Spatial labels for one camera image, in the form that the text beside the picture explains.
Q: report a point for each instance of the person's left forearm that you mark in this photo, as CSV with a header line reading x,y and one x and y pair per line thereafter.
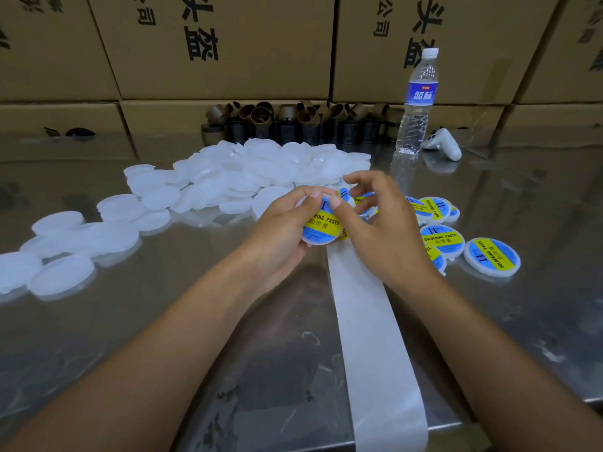
x,y
132,376

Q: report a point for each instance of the row of dark cardboard tubes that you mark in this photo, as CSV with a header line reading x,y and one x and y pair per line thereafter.
x,y
278,124

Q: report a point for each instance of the sticker roll with backing strip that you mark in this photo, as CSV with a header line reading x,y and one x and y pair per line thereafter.
x,y
377,372

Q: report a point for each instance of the pile of white plastic lids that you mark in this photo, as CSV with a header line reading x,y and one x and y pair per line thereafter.
x,y
226,169

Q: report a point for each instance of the clear plastic water bottle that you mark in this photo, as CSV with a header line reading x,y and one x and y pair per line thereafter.
x,y
417,103

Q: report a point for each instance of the person's right hand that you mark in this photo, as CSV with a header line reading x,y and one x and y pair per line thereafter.
x,y
391,240

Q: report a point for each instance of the white handheld controller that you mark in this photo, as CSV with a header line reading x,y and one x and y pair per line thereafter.
x,y
443,143

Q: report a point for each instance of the stack of brown cardboard boxes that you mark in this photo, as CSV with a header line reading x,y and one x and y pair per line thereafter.
x,y
231,47

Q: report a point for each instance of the person's right forearm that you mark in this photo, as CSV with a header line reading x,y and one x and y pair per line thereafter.
x,y
518,376

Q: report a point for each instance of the person's left hand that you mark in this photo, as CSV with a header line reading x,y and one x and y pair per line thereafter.
x,y
273,249

